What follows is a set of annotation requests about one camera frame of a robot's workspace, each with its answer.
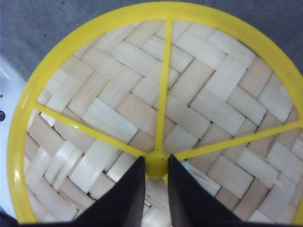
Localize woven bamboo steamer lid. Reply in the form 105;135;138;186
7;1;303;227

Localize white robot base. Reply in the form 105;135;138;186
0;56;26;218

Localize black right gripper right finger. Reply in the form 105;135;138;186
167;154;244;227

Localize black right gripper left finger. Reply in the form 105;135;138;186
71;156;146;227

